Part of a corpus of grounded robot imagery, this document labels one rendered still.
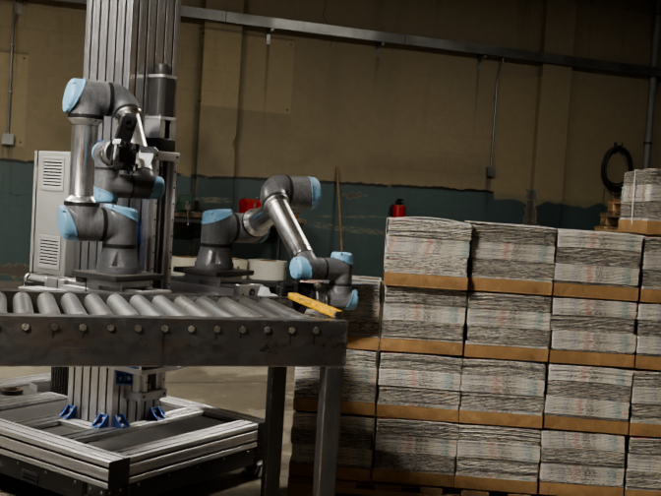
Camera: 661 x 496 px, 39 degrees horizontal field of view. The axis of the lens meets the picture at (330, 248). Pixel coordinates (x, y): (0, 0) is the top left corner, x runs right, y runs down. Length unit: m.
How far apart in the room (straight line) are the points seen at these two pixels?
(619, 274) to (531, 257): 0.30
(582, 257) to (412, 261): 0.58
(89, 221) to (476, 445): 1.52
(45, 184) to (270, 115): 6.46
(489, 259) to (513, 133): 7.97
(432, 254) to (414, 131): 7.43
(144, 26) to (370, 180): 7.01
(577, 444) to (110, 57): 2.16
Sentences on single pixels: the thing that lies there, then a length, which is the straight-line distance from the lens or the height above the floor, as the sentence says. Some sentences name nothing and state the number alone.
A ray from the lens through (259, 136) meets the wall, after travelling 9.95.
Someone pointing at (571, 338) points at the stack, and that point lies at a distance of 3.29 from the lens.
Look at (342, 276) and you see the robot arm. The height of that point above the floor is 0.87.
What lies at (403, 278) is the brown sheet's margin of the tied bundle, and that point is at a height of 0.86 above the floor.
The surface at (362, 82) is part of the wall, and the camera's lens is 10.36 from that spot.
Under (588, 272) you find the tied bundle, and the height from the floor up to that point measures 0.92.
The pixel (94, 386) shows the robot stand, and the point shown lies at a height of 0.37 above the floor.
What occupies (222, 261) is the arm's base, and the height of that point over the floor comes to 0.85.
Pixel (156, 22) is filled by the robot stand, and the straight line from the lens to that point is 3.60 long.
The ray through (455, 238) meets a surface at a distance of 3.17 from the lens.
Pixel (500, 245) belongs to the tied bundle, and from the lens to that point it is 3.22.
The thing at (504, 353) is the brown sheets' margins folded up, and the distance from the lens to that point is 3.26.
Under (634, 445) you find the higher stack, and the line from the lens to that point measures 3.41.
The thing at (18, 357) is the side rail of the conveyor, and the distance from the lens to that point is 2.30.
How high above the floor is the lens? 1.12
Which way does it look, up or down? 3 degrees down
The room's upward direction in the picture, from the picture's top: 4 degrees clockwise
